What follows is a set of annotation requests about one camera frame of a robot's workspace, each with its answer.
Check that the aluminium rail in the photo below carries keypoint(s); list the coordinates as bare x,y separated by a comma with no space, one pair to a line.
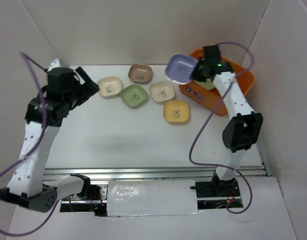
103,174

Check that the green square plate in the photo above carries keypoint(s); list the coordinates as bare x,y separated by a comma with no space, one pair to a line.
134,95
206,84

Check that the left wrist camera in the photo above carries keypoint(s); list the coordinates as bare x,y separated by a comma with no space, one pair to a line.
56,63

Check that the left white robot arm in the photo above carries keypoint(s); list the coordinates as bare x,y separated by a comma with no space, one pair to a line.
26,187

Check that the green square plate front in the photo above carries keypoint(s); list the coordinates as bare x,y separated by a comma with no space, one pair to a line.
206,84

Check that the brown square plate rear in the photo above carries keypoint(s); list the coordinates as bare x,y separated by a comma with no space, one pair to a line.
140,73

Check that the cream square plate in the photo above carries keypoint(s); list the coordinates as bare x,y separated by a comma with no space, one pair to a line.
110,86
161,91

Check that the orange plastic bin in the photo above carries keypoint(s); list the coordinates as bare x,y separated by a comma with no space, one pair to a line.
210,98

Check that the yellow square plate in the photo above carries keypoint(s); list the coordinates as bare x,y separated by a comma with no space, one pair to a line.
176,111

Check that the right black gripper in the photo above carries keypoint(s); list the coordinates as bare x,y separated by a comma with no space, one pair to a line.
195,75

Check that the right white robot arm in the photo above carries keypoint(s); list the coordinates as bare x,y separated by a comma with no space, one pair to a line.
243,128

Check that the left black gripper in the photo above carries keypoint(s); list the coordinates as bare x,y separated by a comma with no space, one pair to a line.
89,82

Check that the white foil cover plate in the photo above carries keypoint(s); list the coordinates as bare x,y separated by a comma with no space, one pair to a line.
151,198

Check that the purple square plate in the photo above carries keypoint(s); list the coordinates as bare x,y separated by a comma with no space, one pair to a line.
179,68

